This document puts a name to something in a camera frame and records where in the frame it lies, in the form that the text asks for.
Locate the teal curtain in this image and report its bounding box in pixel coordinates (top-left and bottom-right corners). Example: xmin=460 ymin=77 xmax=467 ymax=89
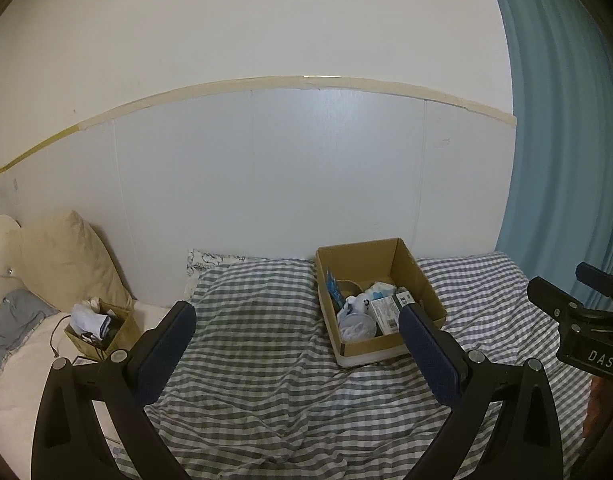
xmin=484 ymin=0 xmax=613 ymax=312

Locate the patterned white pillow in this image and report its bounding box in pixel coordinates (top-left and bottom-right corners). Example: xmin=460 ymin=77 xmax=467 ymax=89
xmin=186 ymin=249 xmax=268 ymax=302

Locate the round clear plastic container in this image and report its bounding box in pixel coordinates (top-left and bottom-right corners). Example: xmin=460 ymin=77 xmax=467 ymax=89
xmin=338 ymin=312 xmax=379 ymax=344

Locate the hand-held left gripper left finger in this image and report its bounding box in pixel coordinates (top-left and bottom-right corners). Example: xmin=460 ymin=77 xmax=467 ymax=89
xmin=31 ymin=301 xmax=197 ymax=480

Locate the small cardboard box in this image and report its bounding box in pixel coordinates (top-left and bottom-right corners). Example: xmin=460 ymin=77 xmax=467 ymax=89
xmin=64 ymin=298 xmax=142 ymax=363

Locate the grey cloth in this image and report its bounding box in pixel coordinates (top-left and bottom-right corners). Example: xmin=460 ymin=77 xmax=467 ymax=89
xmin=0 ymin=290 xmax=60 ymax=397

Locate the person's right hand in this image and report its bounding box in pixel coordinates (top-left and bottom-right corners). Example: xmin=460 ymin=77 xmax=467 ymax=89
xmin=583 ymin=374 xmax=613 ymax=442

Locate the grey checkered blanket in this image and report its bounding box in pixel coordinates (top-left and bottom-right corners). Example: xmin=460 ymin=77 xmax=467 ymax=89
xmin=114 ymin=251 xmax=595 ymax=480

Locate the beige pillow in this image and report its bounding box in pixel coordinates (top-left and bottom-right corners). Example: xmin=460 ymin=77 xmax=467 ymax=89
xmin=20 ymin=210 xmax=134 ymax=314

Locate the blue and white carton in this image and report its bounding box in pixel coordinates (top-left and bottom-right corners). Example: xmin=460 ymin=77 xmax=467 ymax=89
xmin=324 ymin=269 xmax=344 ymax=311

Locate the white bed sheet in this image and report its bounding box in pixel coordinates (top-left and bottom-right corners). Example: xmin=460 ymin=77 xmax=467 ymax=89
xmin=0 ymin=302 xmax=173 ymax=463

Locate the black cable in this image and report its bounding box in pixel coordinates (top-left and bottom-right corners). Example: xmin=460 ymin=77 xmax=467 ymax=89
xmin=48 ymin=312 xmax=73 ymax=359

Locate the masking tape roll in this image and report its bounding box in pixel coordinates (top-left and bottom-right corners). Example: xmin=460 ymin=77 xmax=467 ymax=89
xmin=335 ymin=279 xmax=364 ymax=307

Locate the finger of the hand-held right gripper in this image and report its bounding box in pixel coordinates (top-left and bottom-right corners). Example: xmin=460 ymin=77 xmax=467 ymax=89
xmin=527 ymin=276 xmax=587 ymax=322
xmin=575 ymin=261 xmax=613 ymax=300

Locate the green and white medicine box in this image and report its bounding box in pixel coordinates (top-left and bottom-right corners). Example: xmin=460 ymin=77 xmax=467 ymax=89
xmin=371 ymin=292 xmax=417 ymax=337

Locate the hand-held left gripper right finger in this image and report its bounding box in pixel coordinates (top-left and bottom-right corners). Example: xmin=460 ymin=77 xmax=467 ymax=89
xmin=399 ymin=304 xmax=572 ymax=480

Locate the white tufted headboard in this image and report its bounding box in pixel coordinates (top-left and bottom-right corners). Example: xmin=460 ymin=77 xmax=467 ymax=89
xmin=0 ymin=214 xmax=28 ymax=317

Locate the white cloth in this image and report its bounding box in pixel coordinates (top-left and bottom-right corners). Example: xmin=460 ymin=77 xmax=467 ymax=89
xmin=70 ymin=300 xmax=113 ymax=339

